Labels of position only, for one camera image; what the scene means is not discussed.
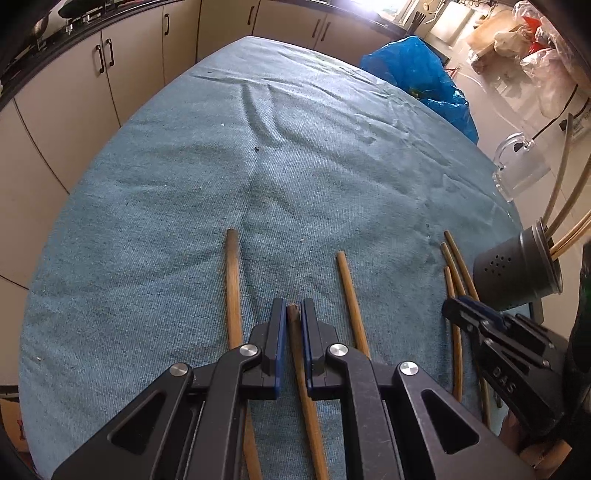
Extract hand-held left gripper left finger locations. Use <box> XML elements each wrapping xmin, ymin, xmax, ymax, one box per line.
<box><xmin>51</xmin><ymin>298</ymin><xmax>288</xmax><ymax>480</ymax></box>

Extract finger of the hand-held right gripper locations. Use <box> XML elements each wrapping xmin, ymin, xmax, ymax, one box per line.
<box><xmin>441</xmin><ymin>298</ymin><xmax>498</xmax><ymax>343</ymax></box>
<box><xmin>456</xmin><ymin>296</ymin><xmax>523</xmax><ymax>332</ymax></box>

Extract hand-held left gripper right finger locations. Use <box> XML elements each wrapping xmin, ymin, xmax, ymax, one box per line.
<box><xmin>299</xmin><ymin>298</ymin><xmax>539</xmax><ymax>480</ymax></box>

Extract dark grey chopstick holder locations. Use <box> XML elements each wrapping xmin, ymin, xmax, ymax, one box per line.
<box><xmin>472</xmin><ymin>220</ymin><xmax>565</xmax><ymax>312</ymax></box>

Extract person's right hand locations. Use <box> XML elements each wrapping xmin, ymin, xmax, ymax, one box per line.
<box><xmin>500</xmin><ymin>410</ymin><xmax>581</xmax><ymax>472</ymax></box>

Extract blue table cloth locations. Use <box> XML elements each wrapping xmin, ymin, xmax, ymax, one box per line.
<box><xmin>18</xmin><ymin>36</ymin><xmax>546</xmax><ymax>480</ymax></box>

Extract translucent white plastic bag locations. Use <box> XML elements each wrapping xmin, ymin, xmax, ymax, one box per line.
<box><xmin>519</xmin><ymin>46</ymin><xmax>583</xmax><ymax>118</ymax></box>

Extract blue plastic bag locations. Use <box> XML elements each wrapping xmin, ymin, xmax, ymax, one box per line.
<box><xmin>360</xmin><ymin>37</ymin><xmax>479</xmax><ymax>144</ymax></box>

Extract brown plastic bag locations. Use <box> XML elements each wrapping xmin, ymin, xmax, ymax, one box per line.
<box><xmin>468</xmin><ymin>9</ymin><xmax>532</xmax><ymax>75</ymax></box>

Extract cardboard box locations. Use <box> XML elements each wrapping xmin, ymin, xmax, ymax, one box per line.
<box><xmin>0</xmin><ymin>397</ymin><xmax>29</xmax><ymax>454</ymax></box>

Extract white cutting board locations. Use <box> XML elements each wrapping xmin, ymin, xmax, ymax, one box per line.
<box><xmin>429</xmin><ymin>2</ymin><xmax>476</xmax><ymax>47</ymax></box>

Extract beige lower kitchen cabinets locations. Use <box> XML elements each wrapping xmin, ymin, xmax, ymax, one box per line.
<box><xmin>0</xmin><ymin>0</ymin><xmax>402</xmax><ymax>301</ymax></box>

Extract kitchen window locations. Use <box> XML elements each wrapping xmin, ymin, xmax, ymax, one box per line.
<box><xmin>360</xmin><ymin>0</ymin><xmax>416</xmax><ymax>19</ymax></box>

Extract black kitchen countertop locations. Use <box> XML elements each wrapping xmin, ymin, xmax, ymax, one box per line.
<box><xmin>0</xmin><ymin>0</ymin><xmax>407</xmax><ymax>109</ymax></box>

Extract gas stove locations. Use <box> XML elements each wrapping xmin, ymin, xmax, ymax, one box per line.
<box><xmin>28</xmin><ymin>0</ymin><xmax>125</xmax><ymax>47</ymax></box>

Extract black power cable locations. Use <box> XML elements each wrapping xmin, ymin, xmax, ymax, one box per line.
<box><xmin>526</xmin><ymin>83</ymin><xmax>591</xmax><ymax>144</ymax></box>

